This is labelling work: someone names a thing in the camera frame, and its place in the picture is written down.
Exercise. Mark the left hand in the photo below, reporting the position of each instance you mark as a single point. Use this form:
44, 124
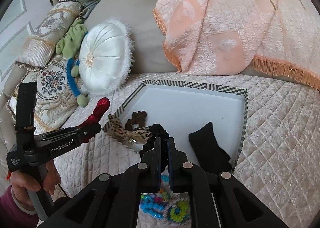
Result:
21, 182

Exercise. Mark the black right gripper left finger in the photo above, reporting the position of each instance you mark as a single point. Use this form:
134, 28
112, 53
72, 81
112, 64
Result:
112, 201

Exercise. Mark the leopard print bow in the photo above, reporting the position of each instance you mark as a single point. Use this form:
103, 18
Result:
116, 130

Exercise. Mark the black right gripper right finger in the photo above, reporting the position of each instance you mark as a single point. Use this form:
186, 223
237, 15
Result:
216, 200

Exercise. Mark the embroidered floral square pillow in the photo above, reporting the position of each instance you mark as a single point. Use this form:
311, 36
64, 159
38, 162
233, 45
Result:
55, 101

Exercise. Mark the maroon sleeve forearm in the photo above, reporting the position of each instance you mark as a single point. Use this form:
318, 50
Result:
13, 214

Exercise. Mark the brown scrunchie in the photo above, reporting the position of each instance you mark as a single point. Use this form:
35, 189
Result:
137, 118

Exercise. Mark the white round satin cushion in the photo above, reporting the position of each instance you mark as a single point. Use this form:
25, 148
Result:
105, 57

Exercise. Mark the red velvet bow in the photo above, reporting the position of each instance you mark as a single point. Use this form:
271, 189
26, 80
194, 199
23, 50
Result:
96, 115

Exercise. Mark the peach fringed blanket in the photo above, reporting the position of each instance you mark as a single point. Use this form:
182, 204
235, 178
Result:
224, 37

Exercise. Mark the green blue plush toy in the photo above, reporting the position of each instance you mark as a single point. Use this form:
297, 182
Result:
69, 46

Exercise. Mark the black velvet pouch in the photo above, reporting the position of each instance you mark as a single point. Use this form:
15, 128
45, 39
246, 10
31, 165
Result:
211, 157

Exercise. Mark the beige upholstered headboard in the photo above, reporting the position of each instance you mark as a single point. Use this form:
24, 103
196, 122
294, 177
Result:
147, 39

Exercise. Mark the embroidered bolster pillow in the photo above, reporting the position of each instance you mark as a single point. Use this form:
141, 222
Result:
39, 47

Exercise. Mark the black scrunchie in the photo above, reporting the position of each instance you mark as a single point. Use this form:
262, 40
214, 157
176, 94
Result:
157, 131

